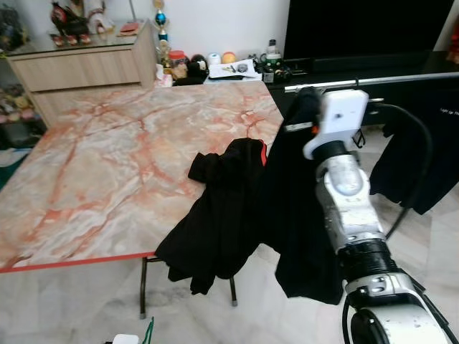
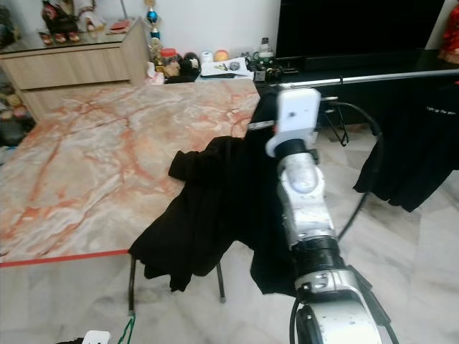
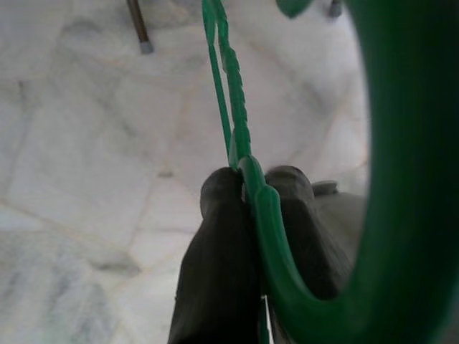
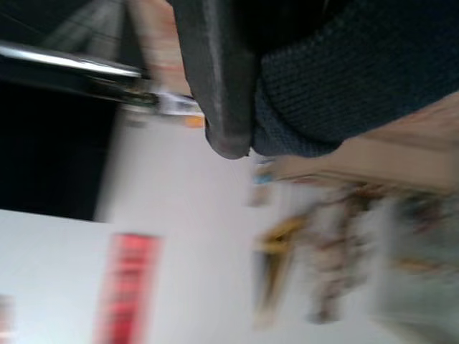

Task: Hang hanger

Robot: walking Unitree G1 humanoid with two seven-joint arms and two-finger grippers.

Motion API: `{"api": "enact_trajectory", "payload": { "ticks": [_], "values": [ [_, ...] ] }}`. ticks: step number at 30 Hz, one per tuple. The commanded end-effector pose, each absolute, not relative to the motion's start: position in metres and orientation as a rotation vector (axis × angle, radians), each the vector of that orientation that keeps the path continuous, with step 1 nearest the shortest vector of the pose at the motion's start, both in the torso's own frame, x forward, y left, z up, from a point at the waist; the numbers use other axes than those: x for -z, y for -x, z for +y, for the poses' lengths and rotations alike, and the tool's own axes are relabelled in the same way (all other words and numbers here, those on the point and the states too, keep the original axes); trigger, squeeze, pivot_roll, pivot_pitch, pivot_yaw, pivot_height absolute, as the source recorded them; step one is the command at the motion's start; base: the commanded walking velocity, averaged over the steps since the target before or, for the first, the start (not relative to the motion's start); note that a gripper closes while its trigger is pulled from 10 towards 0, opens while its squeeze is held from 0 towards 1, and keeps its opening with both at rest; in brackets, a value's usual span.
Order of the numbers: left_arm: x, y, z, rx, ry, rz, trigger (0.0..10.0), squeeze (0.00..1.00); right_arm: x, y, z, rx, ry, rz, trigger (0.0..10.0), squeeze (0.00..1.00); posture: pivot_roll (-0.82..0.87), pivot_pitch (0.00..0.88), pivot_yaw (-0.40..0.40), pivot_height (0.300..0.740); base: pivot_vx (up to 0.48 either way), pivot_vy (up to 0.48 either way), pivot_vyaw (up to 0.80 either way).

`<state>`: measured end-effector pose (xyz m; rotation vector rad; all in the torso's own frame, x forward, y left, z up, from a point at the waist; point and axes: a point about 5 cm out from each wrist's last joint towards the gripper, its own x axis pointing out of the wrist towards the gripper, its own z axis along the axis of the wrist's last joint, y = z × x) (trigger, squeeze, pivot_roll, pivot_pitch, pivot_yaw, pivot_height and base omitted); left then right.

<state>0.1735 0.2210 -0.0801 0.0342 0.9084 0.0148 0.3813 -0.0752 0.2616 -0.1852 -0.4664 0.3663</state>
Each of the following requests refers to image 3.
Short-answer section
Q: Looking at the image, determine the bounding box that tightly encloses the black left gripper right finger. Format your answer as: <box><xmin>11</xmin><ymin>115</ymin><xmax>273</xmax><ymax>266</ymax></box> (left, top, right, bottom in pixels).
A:
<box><xmin>265</xmin><ymin>166</ymin><xmax>353</xmax><ymax>302</ymax></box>

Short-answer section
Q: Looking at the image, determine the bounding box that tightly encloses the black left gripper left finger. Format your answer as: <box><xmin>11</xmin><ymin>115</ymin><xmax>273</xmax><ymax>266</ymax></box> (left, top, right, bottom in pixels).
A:
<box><xmin>167</xmin><ymin>166</ymin><xmax>267</xmax><ymax>344</ymax></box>

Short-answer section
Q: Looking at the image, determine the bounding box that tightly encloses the green plastic hanger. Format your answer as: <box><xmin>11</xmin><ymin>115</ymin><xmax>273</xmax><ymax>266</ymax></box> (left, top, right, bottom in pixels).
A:
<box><xmin>200</xmin><ymin>0</ymin><xmax>459</xmax><ymax>344</ymax></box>

